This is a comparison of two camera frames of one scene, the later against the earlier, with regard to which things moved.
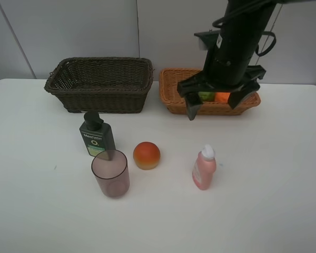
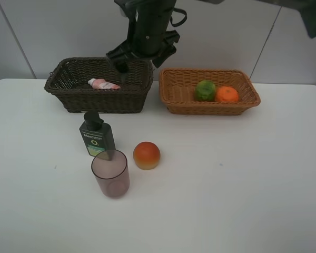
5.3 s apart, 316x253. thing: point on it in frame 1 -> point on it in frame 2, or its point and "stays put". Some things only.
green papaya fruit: [207, 96] stays put
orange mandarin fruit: [221, 97] stays put
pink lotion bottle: [204, 167] -> [101, 84]
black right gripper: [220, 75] -> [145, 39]
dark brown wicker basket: [97, 84] stays put
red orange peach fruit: [146, 155] stays put
